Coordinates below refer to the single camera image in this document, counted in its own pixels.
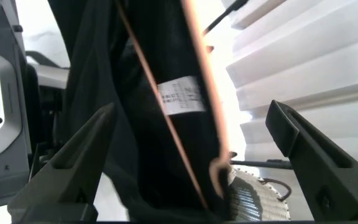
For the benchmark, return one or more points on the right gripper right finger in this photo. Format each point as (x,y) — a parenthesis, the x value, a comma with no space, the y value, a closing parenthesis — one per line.
(337,186)

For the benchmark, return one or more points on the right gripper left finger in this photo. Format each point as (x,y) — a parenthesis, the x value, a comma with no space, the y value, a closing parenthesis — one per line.
(57,193)

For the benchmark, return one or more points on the black garment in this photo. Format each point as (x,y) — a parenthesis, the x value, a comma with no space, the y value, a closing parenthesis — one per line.
(98,77)

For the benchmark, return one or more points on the pink clothes hanger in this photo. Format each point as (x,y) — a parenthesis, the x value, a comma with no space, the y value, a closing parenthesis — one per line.
(211,93)

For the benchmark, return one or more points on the black clothes rack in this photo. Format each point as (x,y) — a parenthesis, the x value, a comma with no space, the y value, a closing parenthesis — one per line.
(259,164)

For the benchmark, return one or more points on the white laundry basket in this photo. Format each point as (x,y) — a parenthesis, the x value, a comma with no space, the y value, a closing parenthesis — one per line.
(250,199)

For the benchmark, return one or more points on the white curtain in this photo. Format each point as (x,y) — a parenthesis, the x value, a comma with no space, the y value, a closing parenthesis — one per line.
(306,46)

